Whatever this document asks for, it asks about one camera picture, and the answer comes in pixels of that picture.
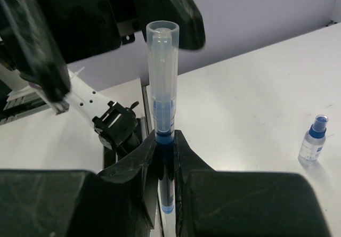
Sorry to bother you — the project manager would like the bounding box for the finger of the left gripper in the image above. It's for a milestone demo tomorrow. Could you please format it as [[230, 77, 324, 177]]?
[[133, 0, 206, 51], [1, 0, 71, 103]]

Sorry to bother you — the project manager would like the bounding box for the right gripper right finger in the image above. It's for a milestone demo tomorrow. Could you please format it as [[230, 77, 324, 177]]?
[[174, 130, 331, 236]]

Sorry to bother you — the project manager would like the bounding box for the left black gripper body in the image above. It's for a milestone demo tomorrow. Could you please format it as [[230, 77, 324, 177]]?
[[38, 0, 139, 63]]

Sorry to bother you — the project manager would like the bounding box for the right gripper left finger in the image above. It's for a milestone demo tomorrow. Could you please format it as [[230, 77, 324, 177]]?
[[1, 133, 157, 236]]

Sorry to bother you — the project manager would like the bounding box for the dark blue pen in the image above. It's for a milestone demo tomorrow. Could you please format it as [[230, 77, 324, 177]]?
[[153, 101, 175, 214]]

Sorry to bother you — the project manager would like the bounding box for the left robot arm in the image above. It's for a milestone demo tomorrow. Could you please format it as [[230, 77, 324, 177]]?
[[1, 0, 206, 154]]

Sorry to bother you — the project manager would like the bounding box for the clear blue-cap spray bottle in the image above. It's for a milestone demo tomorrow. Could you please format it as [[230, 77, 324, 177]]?
[[298, 115, 329, 165]]

